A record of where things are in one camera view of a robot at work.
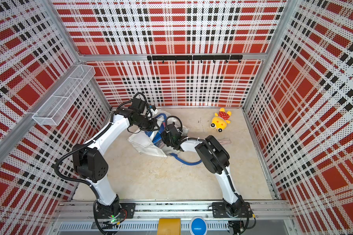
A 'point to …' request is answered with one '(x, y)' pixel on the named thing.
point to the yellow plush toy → (219, 121)
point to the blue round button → (198, 226)
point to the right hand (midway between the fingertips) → (159, 134)
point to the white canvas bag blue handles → (150, 142)
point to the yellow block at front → (169, 226)
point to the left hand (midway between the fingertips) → (160, 128)
